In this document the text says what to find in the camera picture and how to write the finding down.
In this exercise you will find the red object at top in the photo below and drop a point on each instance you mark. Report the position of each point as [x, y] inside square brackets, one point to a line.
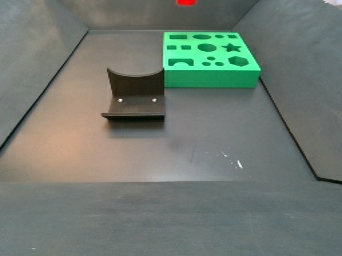
[186, 2]

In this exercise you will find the green shape sorter box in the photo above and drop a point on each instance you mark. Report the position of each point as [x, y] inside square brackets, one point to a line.
[208, 60]

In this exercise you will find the black curved holder bracket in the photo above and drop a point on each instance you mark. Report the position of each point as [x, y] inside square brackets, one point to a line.
[138, 96]

